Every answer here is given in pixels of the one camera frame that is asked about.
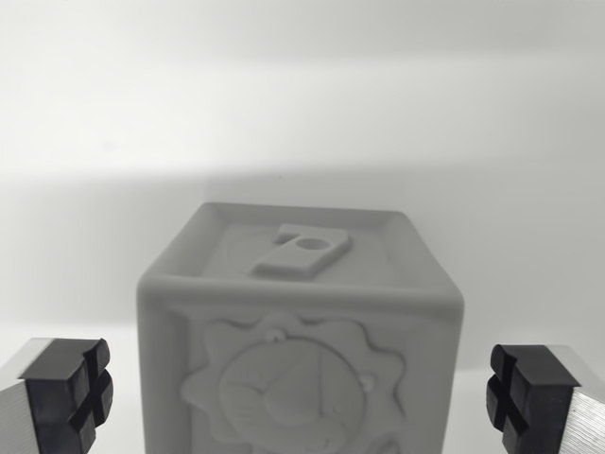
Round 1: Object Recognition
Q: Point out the gripper right finger with silver black pad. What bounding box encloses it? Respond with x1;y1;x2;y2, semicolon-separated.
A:
485;343;605;454

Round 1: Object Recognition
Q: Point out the gripper left finger with silver black pad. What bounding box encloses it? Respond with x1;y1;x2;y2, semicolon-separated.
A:
0;336;115;454

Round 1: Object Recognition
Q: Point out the grey embossed number cube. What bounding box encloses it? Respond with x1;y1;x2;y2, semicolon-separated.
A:
136;201;464;454

